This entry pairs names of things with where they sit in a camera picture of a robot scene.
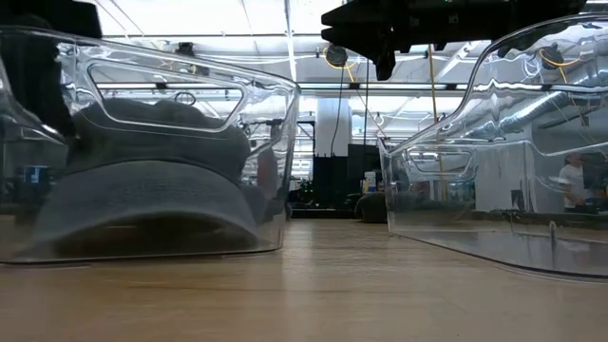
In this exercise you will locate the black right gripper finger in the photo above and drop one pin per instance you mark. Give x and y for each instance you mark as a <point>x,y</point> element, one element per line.
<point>366,40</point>
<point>356,16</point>

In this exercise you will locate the clear plastic storage bin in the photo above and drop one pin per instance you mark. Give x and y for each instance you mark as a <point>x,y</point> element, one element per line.
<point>280,142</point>
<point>475,247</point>

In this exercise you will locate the black partition panel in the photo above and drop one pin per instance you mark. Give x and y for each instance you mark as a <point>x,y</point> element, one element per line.
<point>332,180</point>

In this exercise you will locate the white square column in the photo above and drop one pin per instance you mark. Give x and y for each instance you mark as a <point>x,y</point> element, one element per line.
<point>332,128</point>

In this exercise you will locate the ceiling light track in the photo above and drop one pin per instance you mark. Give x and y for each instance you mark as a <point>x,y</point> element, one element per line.
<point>404,86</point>

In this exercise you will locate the blue-lit monitor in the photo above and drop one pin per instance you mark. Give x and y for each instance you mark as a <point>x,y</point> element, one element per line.
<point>34,175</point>

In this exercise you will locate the black background robot arm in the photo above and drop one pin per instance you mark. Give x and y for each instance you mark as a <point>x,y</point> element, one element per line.
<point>301,197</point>

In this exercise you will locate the person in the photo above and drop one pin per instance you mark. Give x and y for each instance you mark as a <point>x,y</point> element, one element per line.
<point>572,180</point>

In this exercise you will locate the black stand frame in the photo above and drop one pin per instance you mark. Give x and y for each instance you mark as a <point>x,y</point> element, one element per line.
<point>312,138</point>

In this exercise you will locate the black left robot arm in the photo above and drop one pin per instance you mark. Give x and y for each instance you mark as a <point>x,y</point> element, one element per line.
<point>33,71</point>

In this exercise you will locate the white container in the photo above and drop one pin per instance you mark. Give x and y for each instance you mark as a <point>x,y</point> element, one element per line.
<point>369,183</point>

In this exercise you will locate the black table end rail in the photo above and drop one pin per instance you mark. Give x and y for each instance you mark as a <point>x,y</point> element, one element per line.
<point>332,213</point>

